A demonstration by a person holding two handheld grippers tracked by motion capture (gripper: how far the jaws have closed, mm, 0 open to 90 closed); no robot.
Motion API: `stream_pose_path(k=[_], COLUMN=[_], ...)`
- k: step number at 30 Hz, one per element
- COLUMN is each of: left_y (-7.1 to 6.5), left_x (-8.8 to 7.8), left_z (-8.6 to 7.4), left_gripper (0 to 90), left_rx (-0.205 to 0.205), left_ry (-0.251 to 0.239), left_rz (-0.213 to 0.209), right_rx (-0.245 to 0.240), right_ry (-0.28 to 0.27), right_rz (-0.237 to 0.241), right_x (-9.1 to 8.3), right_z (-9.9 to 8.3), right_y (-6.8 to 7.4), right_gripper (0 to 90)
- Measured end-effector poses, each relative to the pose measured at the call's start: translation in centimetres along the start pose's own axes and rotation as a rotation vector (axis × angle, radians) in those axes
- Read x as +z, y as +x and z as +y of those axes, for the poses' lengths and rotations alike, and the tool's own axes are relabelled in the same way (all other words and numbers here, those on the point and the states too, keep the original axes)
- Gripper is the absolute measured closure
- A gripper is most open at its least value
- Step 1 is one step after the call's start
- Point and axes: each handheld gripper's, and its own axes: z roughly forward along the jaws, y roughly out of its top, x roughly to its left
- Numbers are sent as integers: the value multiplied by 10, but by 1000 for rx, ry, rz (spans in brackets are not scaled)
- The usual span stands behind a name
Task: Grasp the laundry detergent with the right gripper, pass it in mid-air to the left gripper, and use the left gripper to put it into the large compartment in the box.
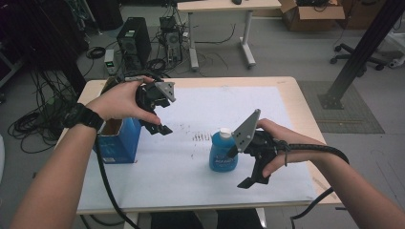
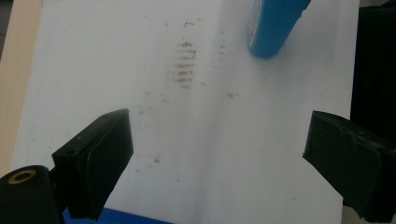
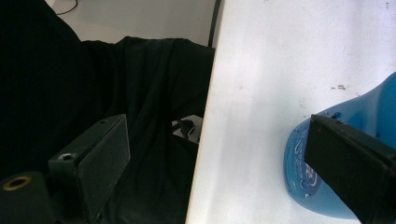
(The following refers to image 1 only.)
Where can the person's right hand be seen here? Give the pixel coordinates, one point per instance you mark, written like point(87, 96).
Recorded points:
point(286, 149)

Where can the white table mat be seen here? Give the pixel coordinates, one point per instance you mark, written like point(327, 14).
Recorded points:
point(191, 181)

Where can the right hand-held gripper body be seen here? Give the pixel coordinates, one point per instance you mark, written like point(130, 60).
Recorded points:
point(259, 146)

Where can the blue bottle with white cap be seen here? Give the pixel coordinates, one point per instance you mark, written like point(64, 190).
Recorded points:
point(219, 159)

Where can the black curtain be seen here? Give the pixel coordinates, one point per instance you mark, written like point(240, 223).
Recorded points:
point(38, 35)

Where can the small silver power supply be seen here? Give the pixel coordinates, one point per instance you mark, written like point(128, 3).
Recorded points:
point(109, 62)

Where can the black office chair base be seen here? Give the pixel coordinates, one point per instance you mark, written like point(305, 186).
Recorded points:
point(353, 55)

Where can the black computer tower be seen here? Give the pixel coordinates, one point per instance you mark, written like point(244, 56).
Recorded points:
point(135, 41)

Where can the black wristwatch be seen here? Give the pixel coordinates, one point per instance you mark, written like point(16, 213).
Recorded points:
point(81, 116)

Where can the black metal post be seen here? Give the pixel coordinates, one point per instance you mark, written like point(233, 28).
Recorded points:
point(363, 47)

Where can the person's left hand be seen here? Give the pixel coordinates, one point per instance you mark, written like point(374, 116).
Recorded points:
point(121, 101)

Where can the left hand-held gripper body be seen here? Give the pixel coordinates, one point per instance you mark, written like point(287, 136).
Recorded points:
point(149, 95)

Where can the grey floor mat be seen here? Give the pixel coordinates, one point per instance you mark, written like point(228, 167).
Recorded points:
point(350, 117)

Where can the open computer case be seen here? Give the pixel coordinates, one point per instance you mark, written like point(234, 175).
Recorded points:
point(172, 41)

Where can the open cardboard box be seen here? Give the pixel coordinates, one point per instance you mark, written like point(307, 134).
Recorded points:
point(313, 17)

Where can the blue cardboard box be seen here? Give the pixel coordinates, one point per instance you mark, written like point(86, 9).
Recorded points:
point(122, 143)

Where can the light wooden desk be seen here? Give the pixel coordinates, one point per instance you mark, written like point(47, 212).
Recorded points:
point(223, 5)

